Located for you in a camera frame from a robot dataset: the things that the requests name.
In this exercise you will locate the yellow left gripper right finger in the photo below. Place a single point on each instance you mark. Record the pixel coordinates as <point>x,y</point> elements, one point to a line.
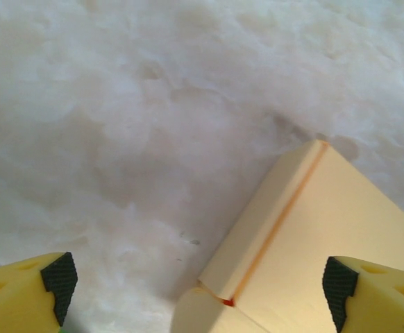
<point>386,298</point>

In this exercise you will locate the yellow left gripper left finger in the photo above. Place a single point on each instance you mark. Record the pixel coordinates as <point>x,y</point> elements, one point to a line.
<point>14,298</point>

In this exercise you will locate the orange paper box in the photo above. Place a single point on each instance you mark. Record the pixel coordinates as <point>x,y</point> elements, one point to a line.
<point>327,225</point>

